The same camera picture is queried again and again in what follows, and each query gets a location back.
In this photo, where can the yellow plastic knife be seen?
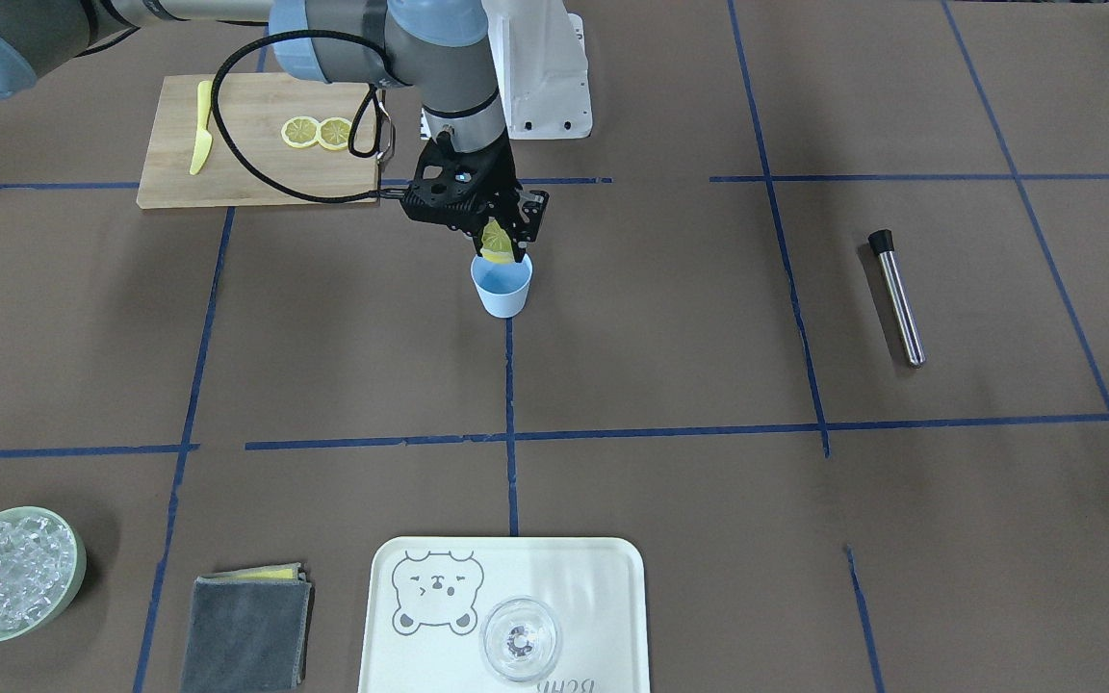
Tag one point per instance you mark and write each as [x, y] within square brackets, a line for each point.
[203, 139]

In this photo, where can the cream bear tray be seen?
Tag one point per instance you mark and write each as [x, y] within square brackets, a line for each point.
[430, 597]

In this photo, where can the green bowl of ice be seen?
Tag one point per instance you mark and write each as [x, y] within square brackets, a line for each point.
[43, 562]

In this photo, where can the wooden cutting board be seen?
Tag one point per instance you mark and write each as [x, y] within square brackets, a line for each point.
[254, 106]

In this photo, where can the blue paper cup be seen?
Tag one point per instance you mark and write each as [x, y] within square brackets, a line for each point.
[502, 288]

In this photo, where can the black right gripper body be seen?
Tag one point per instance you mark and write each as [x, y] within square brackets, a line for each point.
[505, 190]

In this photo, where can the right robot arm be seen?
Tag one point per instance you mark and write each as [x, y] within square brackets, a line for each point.
[441, 49]

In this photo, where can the clear wine glass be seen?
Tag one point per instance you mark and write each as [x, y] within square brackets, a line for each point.
[521, 640]

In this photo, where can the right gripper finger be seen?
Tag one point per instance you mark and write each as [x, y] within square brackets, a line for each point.
[476, 235]
[521, 236]

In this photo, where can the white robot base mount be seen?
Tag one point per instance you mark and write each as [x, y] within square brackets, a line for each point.
[542, 69]

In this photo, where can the steel muddler black tip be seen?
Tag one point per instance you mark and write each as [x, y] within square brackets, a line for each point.
[882, 246]

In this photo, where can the lemon slice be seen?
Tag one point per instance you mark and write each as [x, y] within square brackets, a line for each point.
[335, 134]
[300, 131]
[496, 245]

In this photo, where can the grey folded cloth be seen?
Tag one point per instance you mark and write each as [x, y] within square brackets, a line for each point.
[247, 630]

